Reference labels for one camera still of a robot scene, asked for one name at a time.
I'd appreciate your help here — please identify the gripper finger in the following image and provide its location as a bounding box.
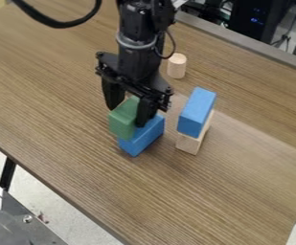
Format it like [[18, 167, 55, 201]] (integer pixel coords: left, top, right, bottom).
[[134, 96, 161, 128], [100, 76, 127, 112]]

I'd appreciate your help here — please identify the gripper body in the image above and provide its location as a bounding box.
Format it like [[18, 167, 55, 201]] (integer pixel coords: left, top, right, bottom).
[[93, 42, 176, 113]]

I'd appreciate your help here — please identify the green arch block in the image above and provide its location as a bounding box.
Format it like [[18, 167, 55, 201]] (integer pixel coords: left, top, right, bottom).
[[106, 96, 142, 142]]

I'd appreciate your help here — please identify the blue block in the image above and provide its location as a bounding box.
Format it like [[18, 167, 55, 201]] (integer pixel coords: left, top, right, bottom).
[[175, 86, 218, 140], [116, 113, 168, 158]]

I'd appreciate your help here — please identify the plain wooden cylinder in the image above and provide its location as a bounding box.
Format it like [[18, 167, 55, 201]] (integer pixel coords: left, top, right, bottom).
[[165, 52, 189, 79]]

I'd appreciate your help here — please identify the plain wooden block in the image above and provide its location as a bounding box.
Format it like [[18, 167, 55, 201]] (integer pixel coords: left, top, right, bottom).
[[174, 109, 216, 156]]

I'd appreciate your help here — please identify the black computer tower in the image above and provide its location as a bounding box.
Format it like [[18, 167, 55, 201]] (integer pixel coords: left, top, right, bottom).
[[228, 0, 296, 45]]

